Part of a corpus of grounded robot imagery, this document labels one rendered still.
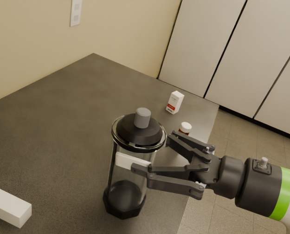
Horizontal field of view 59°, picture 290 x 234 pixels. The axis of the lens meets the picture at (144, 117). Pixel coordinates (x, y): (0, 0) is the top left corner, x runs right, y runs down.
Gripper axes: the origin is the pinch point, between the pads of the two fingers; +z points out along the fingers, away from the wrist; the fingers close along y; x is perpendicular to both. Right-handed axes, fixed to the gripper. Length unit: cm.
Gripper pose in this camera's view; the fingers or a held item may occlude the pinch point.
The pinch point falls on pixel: (138, 147)
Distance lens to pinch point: 53.4
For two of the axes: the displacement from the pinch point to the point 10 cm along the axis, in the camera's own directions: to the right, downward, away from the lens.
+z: -9.2, -2.6, 2.7
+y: -3.7, 4.7, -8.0
